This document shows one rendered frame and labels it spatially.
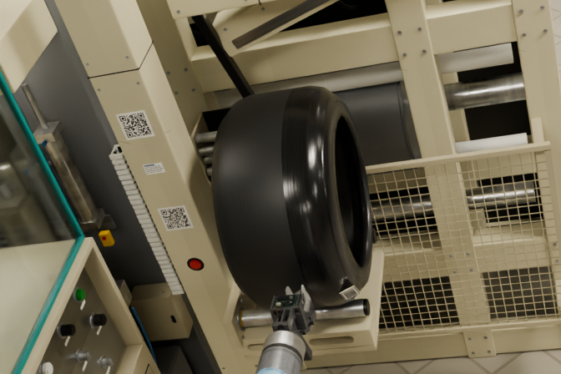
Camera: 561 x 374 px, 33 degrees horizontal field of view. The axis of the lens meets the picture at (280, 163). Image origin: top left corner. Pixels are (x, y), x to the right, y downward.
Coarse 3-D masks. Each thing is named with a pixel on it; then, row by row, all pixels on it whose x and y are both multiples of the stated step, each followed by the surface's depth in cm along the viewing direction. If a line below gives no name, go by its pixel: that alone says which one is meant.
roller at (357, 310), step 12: (360, 300) 240; (240, 312) 249; (252, 312) 247; (264, 312) 246; (324, 312) 241; (336, 312) 241; (348, 312) 240; (360, 312) 239; (252, 324) 247; (264, 324) 247
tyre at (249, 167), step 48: (288, 96) 228; (336, 96) 237; (240, 144) 219; (288, 144) 215; (336, 144) 261; (240, 192) 216; (288, 192) 212; (336, 192) 218; (240, 240) 217; (288, 240) 214; (336, 240) 216; (240, 288) 229; (336, 288) 222
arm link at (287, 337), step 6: (270, 336) 200; (276, 336) 199; (282, 336) 199; (288, 336) 199; (294, 336) 200; (270, 342) 198; (276, 342) 197; (282, 342) 197; (288, 342) 197; (294, 342) 198; (300, 342) 200; (264, 348) 199; (300, 348) 198
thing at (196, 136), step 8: (200, 112) 285; (208, 112) 283; (216, 112) 283; (224, 112) 283; (200, 120) 282; (208, 120) 285; (216, 120) 285; (200, 128) 281; (208, 128) 287; (216, 128) 286; (192, 136) 274; (200, 136) 274; (208, 136) 274; (200, 144) 279; (208, 144) 285; (200, 152) 276; (208, 152) 275; (200, 160) 277; (208, 160) 278; (208, 168) 280; (208, 176) 282
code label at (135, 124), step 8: (136, 112) 221; (144, 112) 221; (120, 120) 223; (128, 120) 223; (136, 120) 222; (144, 120) 222; (128, 128) 224; (136, 128) 224; (144, 128) 223; (128, 136) 226; (136, 136) 225; (144, 136) 225
